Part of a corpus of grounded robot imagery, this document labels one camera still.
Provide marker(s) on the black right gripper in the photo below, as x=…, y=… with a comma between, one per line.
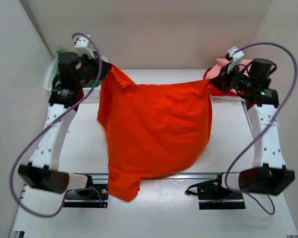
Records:
x=221, y=80

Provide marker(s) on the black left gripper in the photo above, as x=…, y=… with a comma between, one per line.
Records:
x=105, y=68

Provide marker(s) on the orange t shirt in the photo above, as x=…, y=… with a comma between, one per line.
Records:
x=151, y=130

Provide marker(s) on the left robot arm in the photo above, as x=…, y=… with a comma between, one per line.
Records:
x=42, y=170

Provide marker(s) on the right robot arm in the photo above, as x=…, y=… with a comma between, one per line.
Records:
x=269, y=174

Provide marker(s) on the red folded t shirt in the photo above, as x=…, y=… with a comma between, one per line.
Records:
x=212, y=73

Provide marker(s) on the pink folded t shirt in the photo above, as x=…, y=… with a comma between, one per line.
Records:
x=221, y=62

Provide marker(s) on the white plastic basket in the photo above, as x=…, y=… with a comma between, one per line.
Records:
x=53, y=71

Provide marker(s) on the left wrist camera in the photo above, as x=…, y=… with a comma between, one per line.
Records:
x=83, y=46

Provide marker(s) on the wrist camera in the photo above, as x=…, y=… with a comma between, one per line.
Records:
x=83, y=46
x=234, y=56

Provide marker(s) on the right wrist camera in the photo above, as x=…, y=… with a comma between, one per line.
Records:
x=234, y=56

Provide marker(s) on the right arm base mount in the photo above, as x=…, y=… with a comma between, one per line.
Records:
x=213, y=196

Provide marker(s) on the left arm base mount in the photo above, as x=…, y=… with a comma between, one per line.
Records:
x=97, y=198

